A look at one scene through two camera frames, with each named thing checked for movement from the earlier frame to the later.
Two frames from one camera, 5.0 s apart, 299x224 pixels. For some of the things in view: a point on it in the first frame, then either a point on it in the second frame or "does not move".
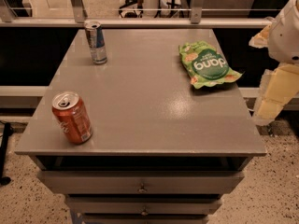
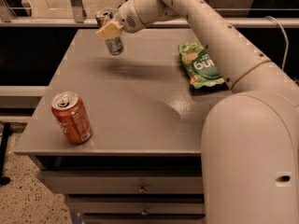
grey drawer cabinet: (163, 151) does not move
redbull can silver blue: (95, 40) → (113, 46)
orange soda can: (70, 113) does not move
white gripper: (284, 41) → (127, 17)
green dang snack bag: (206, 65) does not move
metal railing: (77, 17) does not move
